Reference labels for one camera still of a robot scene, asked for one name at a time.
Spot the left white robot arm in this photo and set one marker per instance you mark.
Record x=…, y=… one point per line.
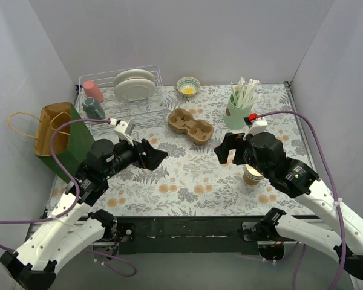
x=72, y=226

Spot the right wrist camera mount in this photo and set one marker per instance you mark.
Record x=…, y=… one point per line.
x=255, y=124

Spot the cardboard cup carrier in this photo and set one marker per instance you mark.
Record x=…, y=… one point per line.
x=197, y=130

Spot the floral table mat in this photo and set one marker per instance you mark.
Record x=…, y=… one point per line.
x=191, y=181

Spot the green paper bag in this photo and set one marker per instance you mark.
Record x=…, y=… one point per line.
x=70, y=144

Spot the grey-green mug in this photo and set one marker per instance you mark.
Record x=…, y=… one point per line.
x=93, y=109

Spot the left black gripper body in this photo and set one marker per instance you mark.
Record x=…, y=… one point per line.
x=142, y=154

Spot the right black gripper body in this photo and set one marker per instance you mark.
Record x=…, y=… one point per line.
x=238, y=150

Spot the white plate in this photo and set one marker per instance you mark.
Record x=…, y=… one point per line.
x=133, y=74
x=135, y=89

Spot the white wire dish rack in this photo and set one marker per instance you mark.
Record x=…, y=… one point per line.
x=148, y=115

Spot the rear white plate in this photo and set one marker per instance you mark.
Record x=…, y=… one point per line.
x=133, y=74

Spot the pink cup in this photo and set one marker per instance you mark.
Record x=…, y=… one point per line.
x=93, y=91

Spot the patterned small bowl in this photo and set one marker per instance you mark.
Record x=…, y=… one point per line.
x=188, y=86

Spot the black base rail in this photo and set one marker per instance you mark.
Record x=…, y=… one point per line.
x=193, y=234

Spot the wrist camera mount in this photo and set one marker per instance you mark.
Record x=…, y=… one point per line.
x=255, y=124
x=123, y=129

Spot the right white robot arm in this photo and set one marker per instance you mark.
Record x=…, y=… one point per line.
x=343, y=241

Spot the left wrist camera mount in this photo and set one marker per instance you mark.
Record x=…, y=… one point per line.
x=123, y=129

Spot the front white plate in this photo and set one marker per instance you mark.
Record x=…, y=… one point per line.
x=135, y=89

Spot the stacked brown paper cups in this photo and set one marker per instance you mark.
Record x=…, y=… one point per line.
x=251, y=176

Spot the green straw holder cup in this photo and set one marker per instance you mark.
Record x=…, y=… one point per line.
x=234, y=116

